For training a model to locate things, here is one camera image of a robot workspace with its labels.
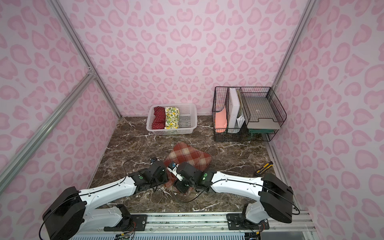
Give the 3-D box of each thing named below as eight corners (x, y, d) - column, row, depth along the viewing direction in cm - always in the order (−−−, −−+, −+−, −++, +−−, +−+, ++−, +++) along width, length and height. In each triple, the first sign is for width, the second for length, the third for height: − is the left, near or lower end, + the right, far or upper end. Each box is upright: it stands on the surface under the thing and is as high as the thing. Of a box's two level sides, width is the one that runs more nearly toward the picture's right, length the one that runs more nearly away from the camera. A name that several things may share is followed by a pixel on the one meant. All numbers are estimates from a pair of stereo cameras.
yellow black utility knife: (259, 176, 90) (260, 174, 89) (256, 172, 92) (257, 170, 90) (273, 165, 95) (274, 163, 93) (269, 162, 96) (271, 160, 94)
